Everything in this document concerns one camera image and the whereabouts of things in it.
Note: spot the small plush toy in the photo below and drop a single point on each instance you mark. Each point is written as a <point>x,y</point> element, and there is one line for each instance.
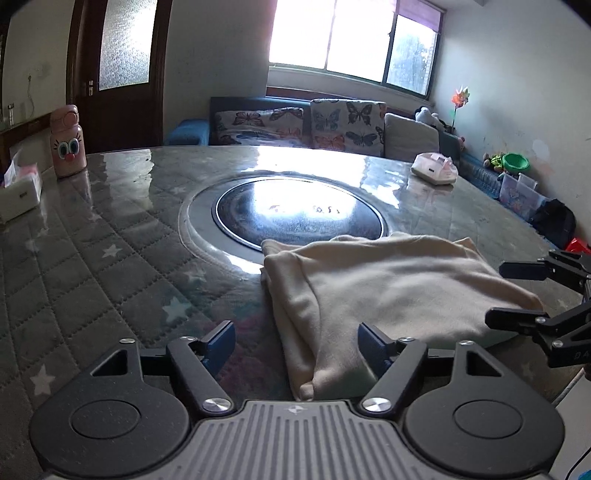
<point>493,162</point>

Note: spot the colourful pinwheel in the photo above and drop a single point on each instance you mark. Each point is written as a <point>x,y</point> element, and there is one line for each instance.
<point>461,98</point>

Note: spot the plain grey pillow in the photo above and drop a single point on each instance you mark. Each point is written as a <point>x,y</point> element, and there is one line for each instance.
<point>411,138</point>

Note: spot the large window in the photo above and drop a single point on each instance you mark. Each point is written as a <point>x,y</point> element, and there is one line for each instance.
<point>351,41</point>

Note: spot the black backpack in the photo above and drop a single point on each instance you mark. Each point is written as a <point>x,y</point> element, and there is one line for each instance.
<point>554,224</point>

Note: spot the square butterfly print pillow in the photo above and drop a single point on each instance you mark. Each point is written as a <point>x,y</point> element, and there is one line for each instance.
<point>346,124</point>

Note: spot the black and white plush toy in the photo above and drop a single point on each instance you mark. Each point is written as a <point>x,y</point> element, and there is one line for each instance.
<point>425,115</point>

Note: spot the pink cartoon face bottle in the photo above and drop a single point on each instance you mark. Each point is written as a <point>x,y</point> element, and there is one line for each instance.
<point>68,147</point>

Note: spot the white box with pink tissues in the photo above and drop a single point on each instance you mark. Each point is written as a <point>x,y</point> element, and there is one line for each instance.
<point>18,191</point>

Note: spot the cream cloth garment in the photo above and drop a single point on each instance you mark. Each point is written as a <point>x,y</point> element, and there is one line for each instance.
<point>392,286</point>

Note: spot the dark wooden sideboard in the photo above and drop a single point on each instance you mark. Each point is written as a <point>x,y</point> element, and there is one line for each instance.
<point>23,134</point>

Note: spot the white tissue box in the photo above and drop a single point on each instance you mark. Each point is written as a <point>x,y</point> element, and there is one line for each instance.
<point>434,168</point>

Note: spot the blue sofa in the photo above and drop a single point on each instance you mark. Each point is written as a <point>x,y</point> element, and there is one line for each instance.
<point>189,131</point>

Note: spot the blue quilted blanket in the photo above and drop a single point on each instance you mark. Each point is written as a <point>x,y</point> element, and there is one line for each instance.
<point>480,177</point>

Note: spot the round black inset cooktop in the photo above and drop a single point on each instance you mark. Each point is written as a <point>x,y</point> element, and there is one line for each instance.
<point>300,212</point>

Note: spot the dark wooden glazed door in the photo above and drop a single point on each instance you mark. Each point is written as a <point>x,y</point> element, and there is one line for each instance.
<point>124,69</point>

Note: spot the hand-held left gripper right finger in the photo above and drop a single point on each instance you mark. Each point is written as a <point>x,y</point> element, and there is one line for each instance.
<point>371,345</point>

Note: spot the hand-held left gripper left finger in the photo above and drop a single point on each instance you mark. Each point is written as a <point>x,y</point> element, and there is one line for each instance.
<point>221,342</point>

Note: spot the wide butterfly print pillow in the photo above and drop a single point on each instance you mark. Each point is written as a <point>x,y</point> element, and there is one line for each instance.
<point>258,127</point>

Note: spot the clear plastic storage box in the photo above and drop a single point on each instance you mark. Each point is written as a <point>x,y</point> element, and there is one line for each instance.
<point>521,194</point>

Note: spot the green toy bowl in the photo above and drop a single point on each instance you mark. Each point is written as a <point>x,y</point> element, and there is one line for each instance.
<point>516,161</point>

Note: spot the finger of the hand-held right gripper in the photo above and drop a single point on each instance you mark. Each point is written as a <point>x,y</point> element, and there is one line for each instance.
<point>521,271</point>
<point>512,319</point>

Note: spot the red plastic item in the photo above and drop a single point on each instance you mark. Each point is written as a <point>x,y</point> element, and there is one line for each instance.
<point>579,245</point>

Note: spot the purple window blind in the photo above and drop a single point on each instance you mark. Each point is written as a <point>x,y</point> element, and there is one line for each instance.
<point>422,11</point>

